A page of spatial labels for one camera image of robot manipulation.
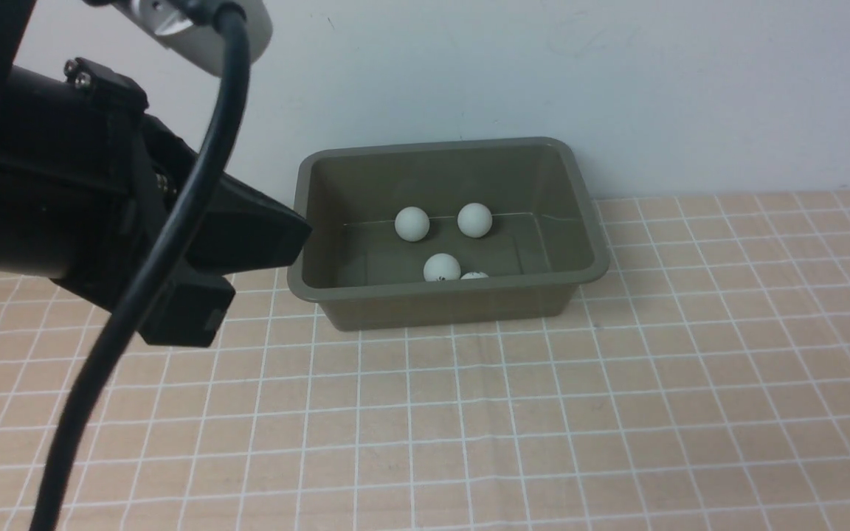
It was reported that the black left camera cable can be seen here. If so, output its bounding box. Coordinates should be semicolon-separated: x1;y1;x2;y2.
30;0;252;531

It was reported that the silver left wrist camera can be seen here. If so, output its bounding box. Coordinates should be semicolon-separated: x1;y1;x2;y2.
109;1;274;77

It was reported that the olive green plastic bin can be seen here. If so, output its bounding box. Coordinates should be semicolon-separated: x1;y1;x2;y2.
287;137;611;330

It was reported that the orange checkered tablecloth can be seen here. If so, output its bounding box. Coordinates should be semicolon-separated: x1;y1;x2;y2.
0;189;850;531

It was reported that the white ping-pong ball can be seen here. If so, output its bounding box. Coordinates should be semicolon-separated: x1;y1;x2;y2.
457;202;494;239
460;271;489;281
393;207;431;243
423;253;462;282

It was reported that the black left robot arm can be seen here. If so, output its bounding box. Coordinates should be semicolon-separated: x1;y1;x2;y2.
0;1;311;347

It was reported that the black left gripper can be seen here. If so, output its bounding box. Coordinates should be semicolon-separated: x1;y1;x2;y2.
0;58;311;347

